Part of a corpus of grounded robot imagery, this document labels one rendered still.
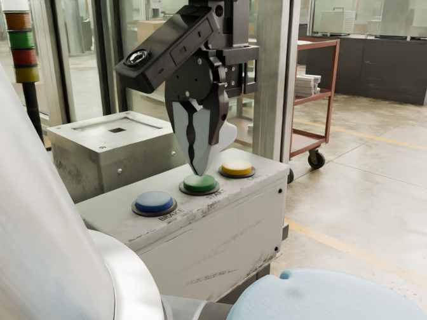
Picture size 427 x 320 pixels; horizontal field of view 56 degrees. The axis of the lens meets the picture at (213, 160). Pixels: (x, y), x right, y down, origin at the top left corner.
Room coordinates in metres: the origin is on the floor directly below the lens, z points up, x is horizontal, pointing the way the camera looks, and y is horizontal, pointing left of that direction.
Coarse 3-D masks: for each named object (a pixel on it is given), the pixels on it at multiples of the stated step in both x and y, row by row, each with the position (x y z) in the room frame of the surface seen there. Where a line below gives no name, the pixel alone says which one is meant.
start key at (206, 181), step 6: (186, 180) 0.44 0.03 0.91; (192, 180) 0.44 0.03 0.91; (198, 180) 0.44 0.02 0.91; (204, 180) 0.44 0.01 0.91; (210, 180) 0.44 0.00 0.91; (186, 186) 0.43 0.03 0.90; (192, 186) 0.43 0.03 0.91; (198, 186) 0.43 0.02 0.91; (204, 186) 0.43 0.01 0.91; (210, 186) 0.43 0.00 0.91
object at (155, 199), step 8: (144, 192) 0.41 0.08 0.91; (152, 192) 0.41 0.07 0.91; (160, 192) 0.41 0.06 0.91; (136, 200) 0.39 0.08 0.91; (144, 200) 0.39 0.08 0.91; (152, 200) 0.39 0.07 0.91; (160, 200) 0.39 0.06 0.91; (168, 200) 0.39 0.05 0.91; (144, 208) 0.38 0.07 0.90; (152, 208) 0.38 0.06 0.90; (160, 208) 0.38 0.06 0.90
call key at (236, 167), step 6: (228, 162) 0.51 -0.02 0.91; (234, 162) 0.51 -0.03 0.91; (240, 162) 0.51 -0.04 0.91; (246, 162) 0.51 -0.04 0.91; (222, 168) 0.49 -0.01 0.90; (228, 168) 0.48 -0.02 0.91; (234, 168) 0.48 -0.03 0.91; (240, 168) 0.48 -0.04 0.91; (246, 168) 0.48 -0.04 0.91; (234, 174) 0.48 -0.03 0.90; (240, 174) 0.48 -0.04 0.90
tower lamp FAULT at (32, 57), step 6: (12, 48) 0.78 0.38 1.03; (24, 48) 0.78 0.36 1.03; (30, 48) 0.78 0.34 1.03; (12, 54) 0.76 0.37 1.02; (18, 54) 0.76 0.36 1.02; (24, 54) 0.76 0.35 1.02; (30, 54) 0.77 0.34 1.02; (12, 60) 0.76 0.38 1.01; (18, 60) 0.76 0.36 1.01; (24, 60) 0.76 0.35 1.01; (30, 60) 0.77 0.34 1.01; (36, 60) 0.78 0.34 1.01
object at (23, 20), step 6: (6, 12) 0.79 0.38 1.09; (12, 12) 0.79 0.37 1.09; (18, 12) 0.79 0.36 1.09; (24, 12) 0.79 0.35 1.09; (6, 18) 0.76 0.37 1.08; (12, 18) 0.76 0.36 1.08; (18, 18) 0.76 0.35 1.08; (24, 18) 0.77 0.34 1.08; (6, 24) 0.76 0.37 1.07; (12, 24) 0.76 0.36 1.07; (18, 24) 0.76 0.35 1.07; (24, 24) 0.77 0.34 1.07; (30, 24) 0.78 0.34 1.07
